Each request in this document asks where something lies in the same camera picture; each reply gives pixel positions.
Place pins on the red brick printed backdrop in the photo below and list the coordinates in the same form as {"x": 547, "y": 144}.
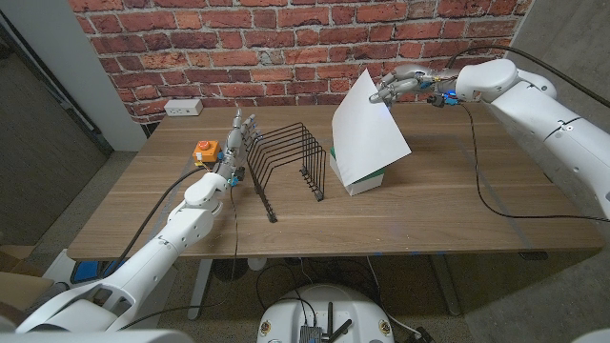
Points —
{"x": 248, "y": 52}

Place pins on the blue floor box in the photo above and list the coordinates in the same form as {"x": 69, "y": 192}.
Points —
{"x": 86, "y": 270}

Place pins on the white power outlet strip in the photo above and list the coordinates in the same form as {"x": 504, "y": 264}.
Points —
{"x": 183, "y": 107}

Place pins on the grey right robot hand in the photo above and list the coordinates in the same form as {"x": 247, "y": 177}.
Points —
{"x": 410, "y": 81}

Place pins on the brown cardboard box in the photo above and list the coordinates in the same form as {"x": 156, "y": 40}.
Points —
{"x": 19, "y": 290}

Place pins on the white table leg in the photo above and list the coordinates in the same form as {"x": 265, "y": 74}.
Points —
{"x": 200, "y": 286}

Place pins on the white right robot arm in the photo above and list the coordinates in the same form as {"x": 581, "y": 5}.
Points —
{"x": 538, "y": 114}

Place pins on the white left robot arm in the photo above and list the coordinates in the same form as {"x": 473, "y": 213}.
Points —
{"x": 157, "y": 257}

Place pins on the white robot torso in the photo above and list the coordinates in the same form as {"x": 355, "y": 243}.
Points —
{"x": 286, "y": 314}

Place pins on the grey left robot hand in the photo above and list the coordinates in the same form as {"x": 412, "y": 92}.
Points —
{"x": 233, "y": 147}

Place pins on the grey table leg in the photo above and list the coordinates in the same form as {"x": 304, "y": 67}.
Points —
{"x": 445, "y": 286}

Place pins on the white block with green top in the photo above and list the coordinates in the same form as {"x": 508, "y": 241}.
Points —
{"x": 367, "y": 183}

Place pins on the orange emergency stop button box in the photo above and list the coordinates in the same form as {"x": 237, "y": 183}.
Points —
{"x": 207, "y": 150}

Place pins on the white paper file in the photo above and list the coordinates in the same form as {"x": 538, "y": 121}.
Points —
{"x": 364, "y": 133}

